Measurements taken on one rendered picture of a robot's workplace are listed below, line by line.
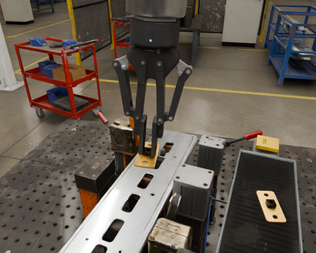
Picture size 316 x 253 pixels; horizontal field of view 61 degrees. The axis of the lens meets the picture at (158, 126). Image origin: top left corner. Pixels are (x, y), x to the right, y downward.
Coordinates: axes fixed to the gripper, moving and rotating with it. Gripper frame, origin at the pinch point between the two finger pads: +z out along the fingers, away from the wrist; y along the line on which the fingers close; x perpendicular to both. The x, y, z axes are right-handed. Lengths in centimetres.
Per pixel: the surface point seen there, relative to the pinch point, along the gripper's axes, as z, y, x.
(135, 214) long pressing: 31.6, 3.9, -10.4
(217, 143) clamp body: 23.0, -19.3, -39.8
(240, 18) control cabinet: 34, -113, -645
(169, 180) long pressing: 30.5, -4.1, -25.4
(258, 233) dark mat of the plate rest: 14.7, -22.2, 5.8
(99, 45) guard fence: 99, 185, -520
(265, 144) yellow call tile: 12.9, -29.8, -25.1
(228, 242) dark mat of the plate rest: 15.1, -16.6, 8.4
